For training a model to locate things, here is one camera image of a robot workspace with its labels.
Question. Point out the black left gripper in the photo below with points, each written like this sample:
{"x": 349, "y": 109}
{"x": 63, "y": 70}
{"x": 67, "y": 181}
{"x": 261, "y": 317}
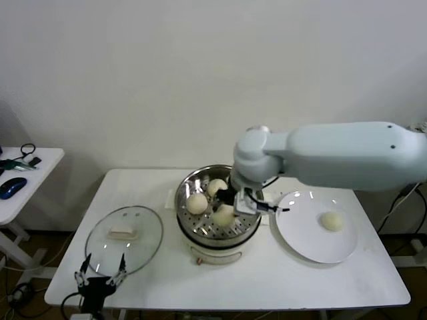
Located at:
{"x": 95, "y": 291}

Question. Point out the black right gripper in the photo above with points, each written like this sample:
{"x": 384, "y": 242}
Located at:
{"x": 227, "y": 196}

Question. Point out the white steamed baozi bun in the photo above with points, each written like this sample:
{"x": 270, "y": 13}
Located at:
{"x": 332, "y": 221}
{"x": 224, "y": 218}
{"x": 197, "y": 204}
{"x": 215, "y": 187}

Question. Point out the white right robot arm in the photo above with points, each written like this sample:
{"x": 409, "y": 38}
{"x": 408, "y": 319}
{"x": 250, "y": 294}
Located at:
{"x": 333, "y": 153}

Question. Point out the stainless steel steamer basket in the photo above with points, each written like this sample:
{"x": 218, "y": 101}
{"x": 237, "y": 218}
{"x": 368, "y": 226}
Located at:
{"x": 187, "y": 223}

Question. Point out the white electric cooker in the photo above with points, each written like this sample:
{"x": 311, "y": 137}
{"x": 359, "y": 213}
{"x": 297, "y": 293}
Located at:
{"x": 217, "y": 255}

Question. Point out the white round plate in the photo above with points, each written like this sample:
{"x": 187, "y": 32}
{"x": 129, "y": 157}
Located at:
{"x": 300, "y": 226}

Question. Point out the white side table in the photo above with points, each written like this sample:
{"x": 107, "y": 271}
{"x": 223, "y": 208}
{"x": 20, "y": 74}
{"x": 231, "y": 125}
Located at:
{"x": 46, "y": 173}

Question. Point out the blue computer mouse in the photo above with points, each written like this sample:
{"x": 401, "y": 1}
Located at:
{"x": 12, "y": 188}

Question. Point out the small black device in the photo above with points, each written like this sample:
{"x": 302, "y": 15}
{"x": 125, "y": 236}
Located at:
{"x": 34, "y": 161}

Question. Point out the small grey patterned object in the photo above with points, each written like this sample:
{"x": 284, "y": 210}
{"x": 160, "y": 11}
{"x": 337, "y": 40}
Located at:
{"x": 421, "y": 127}

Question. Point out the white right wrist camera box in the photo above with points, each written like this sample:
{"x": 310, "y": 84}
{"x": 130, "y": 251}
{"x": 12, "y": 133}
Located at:
{"x": 247, "y": 203}

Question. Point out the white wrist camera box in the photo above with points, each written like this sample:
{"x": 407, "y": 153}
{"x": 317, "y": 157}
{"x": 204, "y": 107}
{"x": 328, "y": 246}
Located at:
{"x": 247, "y": 203}
{"x": 81, "y": 316}

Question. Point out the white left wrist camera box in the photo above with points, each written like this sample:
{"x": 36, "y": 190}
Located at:
{"x": 81, "y": 316}

